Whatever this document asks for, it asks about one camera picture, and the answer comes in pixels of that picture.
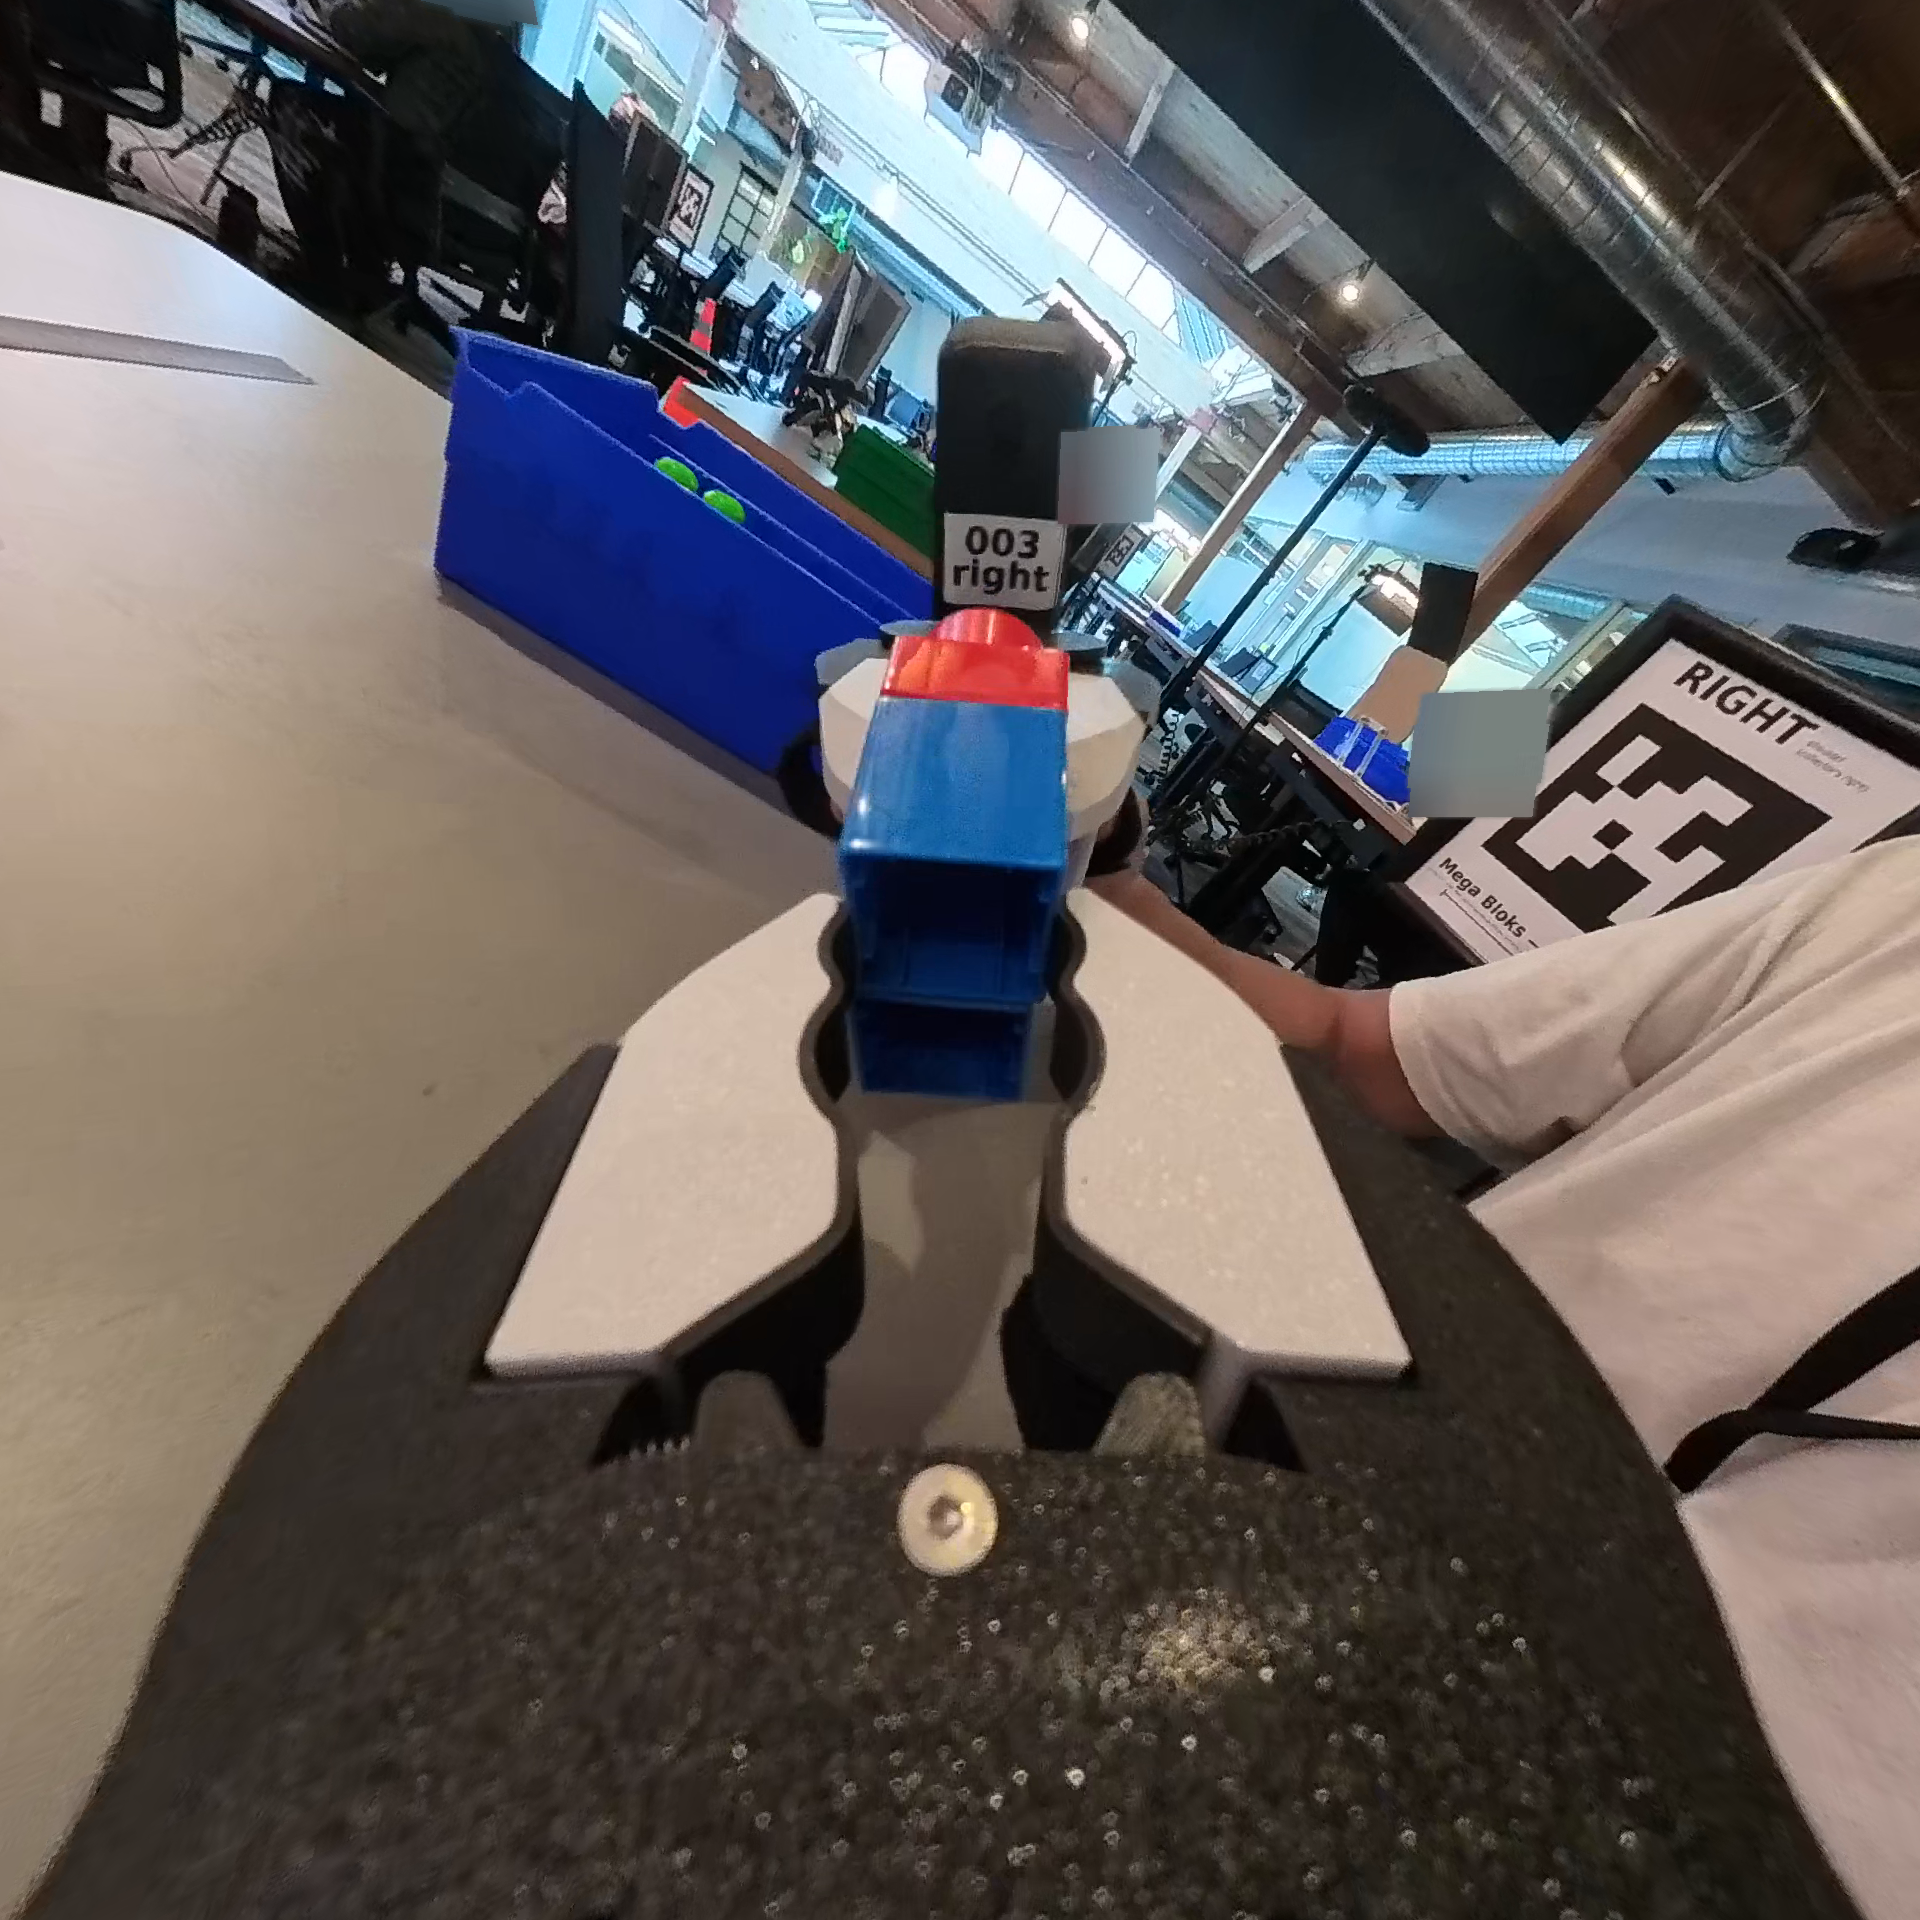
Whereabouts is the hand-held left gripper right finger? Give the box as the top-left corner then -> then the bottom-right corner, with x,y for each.
1033,887 -> 1414,1389

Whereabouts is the framed marker sign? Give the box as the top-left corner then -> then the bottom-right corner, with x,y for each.
1403,599 -> 1920,978

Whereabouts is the blue single-stud toy block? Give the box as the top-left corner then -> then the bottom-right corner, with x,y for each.
837,701 -> 1072,1001
849,998 -> 1047,1101

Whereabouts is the person's right forearm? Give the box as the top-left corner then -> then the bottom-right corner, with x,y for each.
1101,871 -> 1442,1141

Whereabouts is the black microphone stand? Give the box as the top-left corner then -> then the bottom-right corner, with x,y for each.
1163,383 -> 1436,794

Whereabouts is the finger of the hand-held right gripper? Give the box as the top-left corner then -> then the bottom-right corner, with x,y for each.
815,645 -> 895,843
1057,660 -> 1152,872

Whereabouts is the metal ventilation duct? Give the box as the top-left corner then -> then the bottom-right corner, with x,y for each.
1354,0 -> 1838,464

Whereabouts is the stack of green crates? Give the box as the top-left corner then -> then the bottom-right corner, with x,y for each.
831,426 -> 936,549

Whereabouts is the person's white shirt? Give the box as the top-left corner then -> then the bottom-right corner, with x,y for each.
1386,835 -> 1920,1920

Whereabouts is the red two-stud toy block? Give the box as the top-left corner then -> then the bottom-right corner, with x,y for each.
881,606 -> 1072,707

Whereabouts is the orange traffic cone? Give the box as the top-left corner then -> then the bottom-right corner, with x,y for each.
659,297 -> 725,431

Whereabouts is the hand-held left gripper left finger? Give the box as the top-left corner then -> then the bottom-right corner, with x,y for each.
482,890 -> 873,1381

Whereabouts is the blue plastic storage bin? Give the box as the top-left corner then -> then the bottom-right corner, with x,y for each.
432,330 -> 936,781

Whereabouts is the black lanyard strap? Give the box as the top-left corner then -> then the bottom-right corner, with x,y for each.
1666,1290 -> 1920,1495

